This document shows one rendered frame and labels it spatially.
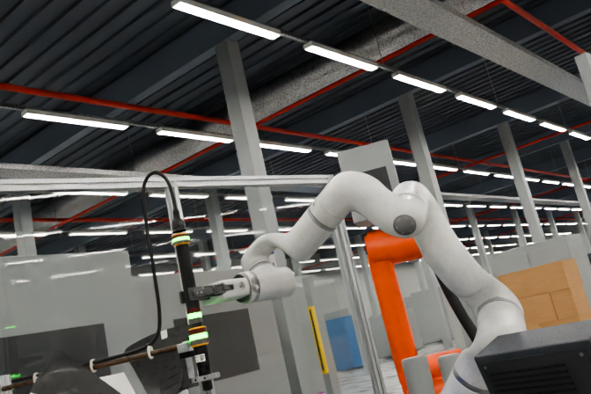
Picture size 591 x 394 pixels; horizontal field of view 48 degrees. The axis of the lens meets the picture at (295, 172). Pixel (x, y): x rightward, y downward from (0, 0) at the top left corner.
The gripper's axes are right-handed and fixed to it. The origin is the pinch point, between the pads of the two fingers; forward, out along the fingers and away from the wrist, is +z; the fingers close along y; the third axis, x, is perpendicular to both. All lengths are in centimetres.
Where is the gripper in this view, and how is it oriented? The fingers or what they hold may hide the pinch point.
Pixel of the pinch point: (191, 295)
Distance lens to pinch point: 171.8
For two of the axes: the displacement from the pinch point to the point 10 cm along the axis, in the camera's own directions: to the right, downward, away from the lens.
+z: -7.6, 0.0, -6.5
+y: -6.2, 3.3, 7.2
